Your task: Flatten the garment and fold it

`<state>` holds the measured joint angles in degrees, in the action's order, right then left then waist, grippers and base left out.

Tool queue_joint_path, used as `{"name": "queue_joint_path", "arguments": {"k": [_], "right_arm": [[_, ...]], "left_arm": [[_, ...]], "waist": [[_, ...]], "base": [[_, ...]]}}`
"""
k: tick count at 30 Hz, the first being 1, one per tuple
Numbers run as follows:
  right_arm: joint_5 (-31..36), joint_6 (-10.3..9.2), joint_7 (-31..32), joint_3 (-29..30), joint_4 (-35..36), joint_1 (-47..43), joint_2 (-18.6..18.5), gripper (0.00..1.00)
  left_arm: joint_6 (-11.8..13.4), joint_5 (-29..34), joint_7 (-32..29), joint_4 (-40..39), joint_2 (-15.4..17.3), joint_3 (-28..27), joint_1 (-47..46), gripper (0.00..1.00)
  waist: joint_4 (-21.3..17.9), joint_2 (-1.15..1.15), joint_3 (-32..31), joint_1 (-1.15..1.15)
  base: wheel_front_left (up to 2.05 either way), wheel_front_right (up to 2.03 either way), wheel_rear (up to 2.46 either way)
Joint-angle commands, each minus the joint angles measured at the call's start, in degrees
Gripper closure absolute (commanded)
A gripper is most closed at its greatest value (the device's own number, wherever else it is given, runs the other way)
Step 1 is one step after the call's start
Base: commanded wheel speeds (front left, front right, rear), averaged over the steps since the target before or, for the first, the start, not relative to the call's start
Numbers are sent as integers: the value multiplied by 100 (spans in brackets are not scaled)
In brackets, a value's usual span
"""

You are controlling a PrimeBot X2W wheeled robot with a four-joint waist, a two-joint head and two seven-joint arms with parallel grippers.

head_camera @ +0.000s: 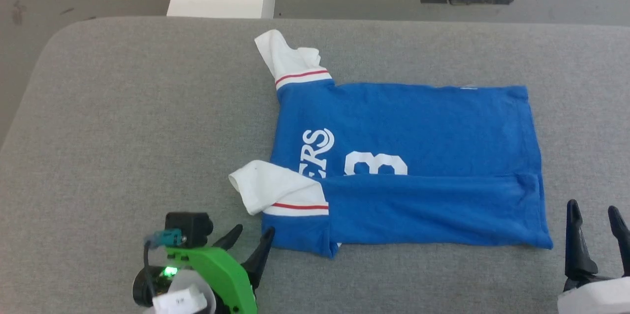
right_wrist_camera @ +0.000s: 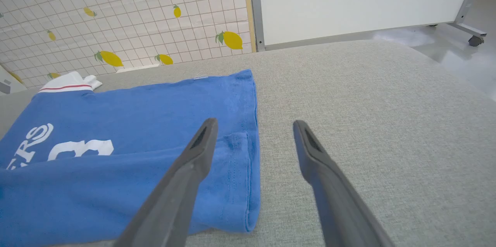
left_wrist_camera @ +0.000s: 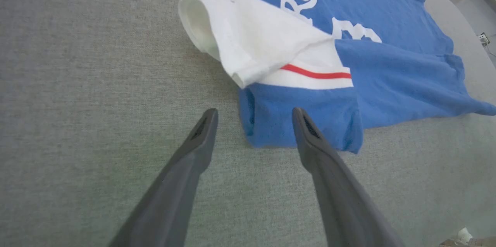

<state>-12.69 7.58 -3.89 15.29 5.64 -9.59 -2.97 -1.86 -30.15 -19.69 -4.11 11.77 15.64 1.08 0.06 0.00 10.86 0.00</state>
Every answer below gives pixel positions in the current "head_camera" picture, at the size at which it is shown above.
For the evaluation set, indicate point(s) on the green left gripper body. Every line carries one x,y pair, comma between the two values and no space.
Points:
221,274

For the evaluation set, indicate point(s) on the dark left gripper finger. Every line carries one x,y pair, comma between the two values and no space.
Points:
229,237
258,255

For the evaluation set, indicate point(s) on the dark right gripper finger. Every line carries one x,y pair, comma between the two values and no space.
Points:
622,240
578,245

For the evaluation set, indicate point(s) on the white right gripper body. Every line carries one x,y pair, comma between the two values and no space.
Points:
598,297

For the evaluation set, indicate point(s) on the blue and white basketball jersey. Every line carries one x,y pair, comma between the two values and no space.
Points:
418,156

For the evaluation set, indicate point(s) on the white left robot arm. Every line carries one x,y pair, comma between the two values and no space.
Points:
184,297

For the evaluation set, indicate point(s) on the grey fabric sofa cushion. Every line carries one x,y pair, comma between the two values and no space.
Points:
123,132

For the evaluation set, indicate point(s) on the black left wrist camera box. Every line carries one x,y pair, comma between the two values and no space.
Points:
189,229

